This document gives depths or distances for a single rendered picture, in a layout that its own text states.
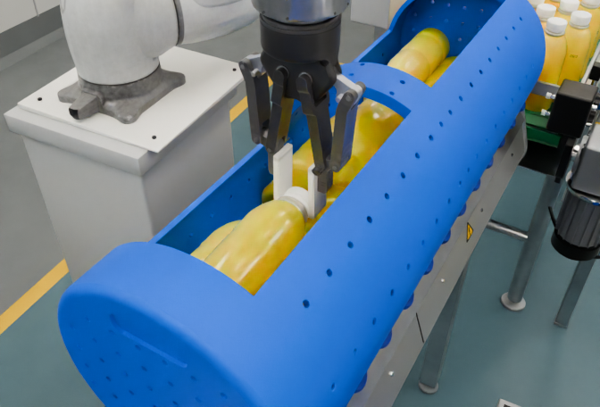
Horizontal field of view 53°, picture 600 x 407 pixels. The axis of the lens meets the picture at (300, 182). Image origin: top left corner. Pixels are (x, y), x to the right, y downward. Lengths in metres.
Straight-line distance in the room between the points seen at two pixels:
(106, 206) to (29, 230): 1.35
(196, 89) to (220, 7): 0.17
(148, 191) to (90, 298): 0.60
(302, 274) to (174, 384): 0.15
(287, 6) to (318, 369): 0.31
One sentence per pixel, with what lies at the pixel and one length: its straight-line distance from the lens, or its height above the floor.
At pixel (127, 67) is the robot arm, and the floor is 1.10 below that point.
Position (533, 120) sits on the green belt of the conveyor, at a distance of 1.41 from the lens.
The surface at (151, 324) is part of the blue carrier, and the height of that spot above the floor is 1.22.
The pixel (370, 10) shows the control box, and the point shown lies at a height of 1.04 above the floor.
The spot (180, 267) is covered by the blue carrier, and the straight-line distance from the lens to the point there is 0.52.
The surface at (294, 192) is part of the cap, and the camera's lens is 0.68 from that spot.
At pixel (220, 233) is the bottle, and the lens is 0.69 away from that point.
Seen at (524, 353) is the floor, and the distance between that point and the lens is 2.10.
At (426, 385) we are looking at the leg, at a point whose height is 0.01.
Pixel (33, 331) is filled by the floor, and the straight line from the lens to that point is 2.20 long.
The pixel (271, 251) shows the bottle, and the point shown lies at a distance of 0.61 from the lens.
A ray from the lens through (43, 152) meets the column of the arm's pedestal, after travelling 1.27.
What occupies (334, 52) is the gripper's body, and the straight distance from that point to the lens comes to 0.57.
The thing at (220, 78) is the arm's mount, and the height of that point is 1.01.
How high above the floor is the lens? 1.61
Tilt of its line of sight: 39 degrees down
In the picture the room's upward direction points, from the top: straight up
